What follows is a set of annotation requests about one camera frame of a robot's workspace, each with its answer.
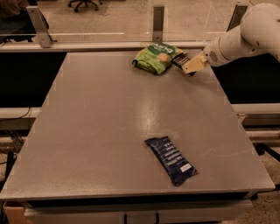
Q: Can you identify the dark chocolate rxbar wrapper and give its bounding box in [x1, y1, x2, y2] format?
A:
[171, 52, 195, 76]

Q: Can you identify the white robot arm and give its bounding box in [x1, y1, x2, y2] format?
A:
[182, 3, 280, 74]

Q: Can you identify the green rice chip bag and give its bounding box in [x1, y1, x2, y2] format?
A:
[132, 43, 183, 75]

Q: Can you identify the blue rxbar wrapper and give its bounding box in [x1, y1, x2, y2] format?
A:
[145, 136, 197, 186]

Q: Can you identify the black office chair base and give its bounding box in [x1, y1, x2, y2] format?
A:
[67, 0, 103, 13]

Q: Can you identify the seated person in jeans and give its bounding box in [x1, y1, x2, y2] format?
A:
[0, 0, 38, 43]

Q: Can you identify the cardboard box corner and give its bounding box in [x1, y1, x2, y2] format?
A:
[3, 202, 33, 224]

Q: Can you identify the right metal bracket post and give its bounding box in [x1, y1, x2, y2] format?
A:
[227, 4, 248, 31]

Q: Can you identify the metal bracket post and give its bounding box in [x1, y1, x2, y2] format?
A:
[26, 6, 53, 48]
[152, 5, 165, 42]
[227, 4, 248, 31]

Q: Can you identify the middle metal bracket post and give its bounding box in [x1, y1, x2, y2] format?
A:
[152, 5, 165, 42]

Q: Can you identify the left metal bracket post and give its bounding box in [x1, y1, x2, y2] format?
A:
[26, 6, 53, 48]

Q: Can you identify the black cable at left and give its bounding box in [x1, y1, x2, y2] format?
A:
[0, 107, 32, 123]

